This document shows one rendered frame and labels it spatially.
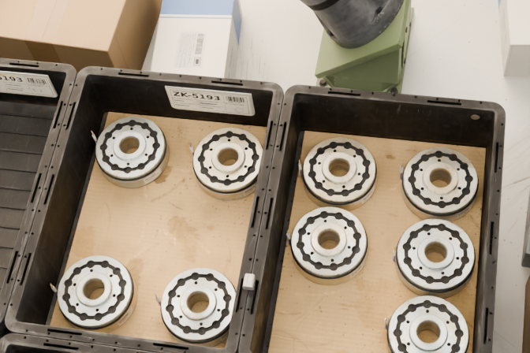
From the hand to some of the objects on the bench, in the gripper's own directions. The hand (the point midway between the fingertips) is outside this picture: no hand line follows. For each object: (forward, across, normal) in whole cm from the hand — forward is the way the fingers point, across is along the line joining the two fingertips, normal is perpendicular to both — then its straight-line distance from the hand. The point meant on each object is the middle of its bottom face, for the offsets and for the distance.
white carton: (+12, -16, +2) cm, 20 cm away
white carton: (+12, -71, -10) cm, 73 cm away
